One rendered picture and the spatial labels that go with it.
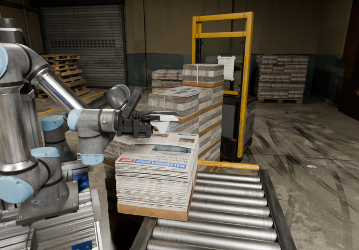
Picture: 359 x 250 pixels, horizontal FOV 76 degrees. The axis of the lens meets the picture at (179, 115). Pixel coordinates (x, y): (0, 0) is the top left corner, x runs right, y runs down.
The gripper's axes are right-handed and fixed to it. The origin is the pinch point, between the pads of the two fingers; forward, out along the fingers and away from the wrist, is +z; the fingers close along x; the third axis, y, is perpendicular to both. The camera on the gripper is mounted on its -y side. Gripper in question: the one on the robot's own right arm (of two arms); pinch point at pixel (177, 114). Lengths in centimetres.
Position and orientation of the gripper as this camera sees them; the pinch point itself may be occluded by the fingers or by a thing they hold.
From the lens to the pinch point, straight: 76.0
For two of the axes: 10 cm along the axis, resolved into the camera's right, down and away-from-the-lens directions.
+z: 10.0, 0.1, -0.3
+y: -0.1, 9.9, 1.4
